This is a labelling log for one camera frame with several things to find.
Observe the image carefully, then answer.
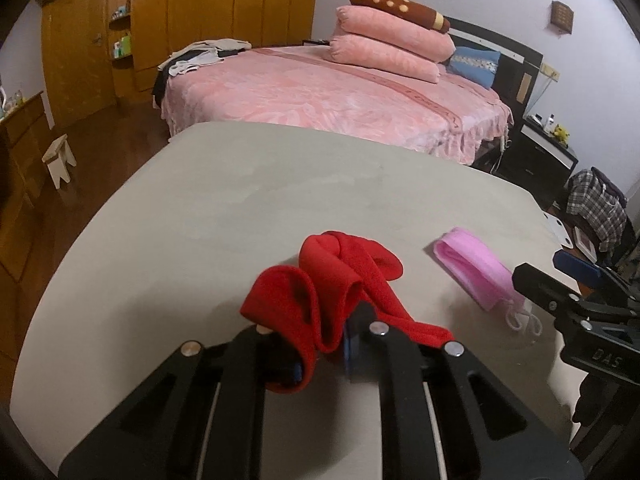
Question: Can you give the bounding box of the red fleece cloth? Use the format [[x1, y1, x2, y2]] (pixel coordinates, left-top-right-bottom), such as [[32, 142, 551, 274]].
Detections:
[[240, 231, 454, 393]]

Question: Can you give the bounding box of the framed picture on floor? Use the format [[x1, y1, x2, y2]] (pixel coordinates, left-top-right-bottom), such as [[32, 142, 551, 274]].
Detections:
[[574, 226, 598, 263]]

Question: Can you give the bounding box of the white bathroom scale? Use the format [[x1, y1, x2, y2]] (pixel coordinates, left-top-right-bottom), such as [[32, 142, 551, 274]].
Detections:
[[544, 212, 574, 249]]

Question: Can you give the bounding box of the pink face mask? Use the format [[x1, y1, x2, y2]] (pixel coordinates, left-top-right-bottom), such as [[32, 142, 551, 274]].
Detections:
[[433, 228, 542, 337]]

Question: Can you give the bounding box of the black white nightstand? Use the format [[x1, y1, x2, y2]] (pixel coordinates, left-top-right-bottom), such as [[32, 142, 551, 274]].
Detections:
[[492, 119, 578, 210]]

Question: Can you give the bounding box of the yellow plush toy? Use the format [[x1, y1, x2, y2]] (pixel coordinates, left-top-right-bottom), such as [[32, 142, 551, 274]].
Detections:
[[552, 125, 570, 146]]

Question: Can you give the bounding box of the white bottle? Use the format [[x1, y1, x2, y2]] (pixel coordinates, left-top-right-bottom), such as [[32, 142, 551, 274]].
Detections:
[[544, 114, 555, 134]]

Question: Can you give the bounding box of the black headboard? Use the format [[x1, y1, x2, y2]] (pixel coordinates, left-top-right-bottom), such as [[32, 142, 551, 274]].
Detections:
[[447, 16, 544, 122]]

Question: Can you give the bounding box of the blue cushion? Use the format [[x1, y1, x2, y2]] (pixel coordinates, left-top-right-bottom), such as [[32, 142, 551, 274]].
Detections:
[[447, 47, 501, 89]]

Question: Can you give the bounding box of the grey table cloth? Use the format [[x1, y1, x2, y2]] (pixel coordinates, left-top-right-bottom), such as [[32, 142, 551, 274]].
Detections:
[[10, 122, 584, 468]]

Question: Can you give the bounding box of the bed with pink cover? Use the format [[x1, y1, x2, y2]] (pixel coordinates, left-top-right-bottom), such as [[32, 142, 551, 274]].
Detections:
[[160, 46, 514, 165]]

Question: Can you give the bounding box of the lower pink pillow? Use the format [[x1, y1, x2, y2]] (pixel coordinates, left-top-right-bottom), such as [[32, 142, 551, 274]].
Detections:
[[324, 34, 440, 84]]

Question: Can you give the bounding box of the pink pillow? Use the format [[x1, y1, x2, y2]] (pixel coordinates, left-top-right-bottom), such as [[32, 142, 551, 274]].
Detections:
[[324, 34, 440, 84], [335, 6, 456, 63]]

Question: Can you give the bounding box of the upper pink pillow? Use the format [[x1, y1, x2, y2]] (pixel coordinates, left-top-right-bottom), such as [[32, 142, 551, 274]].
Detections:
[[335, 6, 456, 63]]

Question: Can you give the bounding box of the brown dotted bolster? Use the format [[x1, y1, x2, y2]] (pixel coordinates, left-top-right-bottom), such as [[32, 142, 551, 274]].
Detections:
[[349, 0, 450, 34]]

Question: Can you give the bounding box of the clothes pile on bed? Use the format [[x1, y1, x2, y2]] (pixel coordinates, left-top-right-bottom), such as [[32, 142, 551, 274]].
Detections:
[[152, 38, 253, 110]]

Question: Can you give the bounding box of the wooden sideboard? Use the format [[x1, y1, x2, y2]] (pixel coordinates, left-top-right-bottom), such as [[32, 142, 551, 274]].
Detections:
[[1, 93, 53, 360]]

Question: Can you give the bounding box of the small white stool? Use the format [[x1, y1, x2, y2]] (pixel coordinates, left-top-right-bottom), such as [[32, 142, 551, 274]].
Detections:
[[41, 134, 77, 190]]

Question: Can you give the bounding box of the wooden wardrobe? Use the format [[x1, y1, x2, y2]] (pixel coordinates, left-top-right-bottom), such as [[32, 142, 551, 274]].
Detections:
[[41, 0, 316, 128]]

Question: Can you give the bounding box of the right wall lamp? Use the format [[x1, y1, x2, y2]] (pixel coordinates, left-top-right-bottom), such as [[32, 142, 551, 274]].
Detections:
[[550, 0, 574, 35]]

